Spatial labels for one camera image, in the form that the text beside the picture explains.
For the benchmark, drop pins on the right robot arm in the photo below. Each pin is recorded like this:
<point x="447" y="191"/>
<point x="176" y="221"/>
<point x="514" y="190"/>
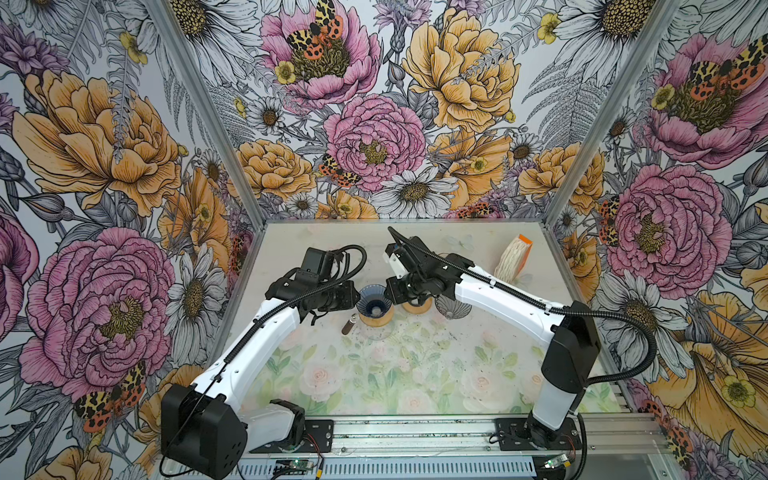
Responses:
<point x="567" y="334"/>

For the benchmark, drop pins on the green circuit board left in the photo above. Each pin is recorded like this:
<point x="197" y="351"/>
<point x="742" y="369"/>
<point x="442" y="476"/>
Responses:
<point x="294" y="466"/>

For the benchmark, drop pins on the clear glass carafe brown handle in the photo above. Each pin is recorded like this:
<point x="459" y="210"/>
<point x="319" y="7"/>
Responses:
<point x="359" y="330"/>

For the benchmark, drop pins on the aluminium front rail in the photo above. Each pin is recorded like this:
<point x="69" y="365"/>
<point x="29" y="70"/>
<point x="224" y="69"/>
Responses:
<point x="472" y="435"/>

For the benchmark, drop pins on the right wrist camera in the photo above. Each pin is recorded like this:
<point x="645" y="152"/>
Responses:
<point x="397" y="267"/>

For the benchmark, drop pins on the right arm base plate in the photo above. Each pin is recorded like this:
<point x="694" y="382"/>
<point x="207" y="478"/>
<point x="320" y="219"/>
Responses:
<point x="514" y="434"/>

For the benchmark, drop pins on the green circuit board right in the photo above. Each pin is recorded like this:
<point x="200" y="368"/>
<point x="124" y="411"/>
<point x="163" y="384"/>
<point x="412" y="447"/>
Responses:
<point x="557" y="462"/>

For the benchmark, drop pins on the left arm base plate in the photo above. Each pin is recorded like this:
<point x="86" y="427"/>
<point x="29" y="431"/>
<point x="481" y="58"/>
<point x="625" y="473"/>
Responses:
<point x="317" y="436"/>

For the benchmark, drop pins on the blue ribbed dripper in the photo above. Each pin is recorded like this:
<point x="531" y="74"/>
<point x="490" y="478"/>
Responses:
<point x="373" y="302"/>

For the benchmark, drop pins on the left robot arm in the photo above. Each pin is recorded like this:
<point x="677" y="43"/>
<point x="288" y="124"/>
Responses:
<point x="202" y="427"/>

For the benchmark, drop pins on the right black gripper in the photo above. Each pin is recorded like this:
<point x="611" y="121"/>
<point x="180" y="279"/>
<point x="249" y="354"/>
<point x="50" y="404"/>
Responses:
<point x="396" y="296"/>

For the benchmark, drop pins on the wooden ring holder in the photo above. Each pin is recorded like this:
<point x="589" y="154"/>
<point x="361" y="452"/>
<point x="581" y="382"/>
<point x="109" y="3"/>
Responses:
<point x="377" y="322"/>
<point x="418" y="308"/>

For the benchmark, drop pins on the green circuit board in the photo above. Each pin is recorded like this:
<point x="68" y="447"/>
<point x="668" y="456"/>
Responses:
<point x="557" y="462"/>
<point x="294" y="466"/>

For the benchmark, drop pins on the coffee filter pack orange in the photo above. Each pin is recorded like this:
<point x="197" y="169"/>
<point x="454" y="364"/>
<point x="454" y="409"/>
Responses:
<point x="513" y="259"/>

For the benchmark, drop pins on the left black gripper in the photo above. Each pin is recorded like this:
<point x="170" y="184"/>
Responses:
<point x="348" y="290"/>

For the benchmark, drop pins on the grey ribbed dripper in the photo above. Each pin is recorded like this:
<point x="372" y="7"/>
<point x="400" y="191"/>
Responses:
<point x="452" y="309"/>

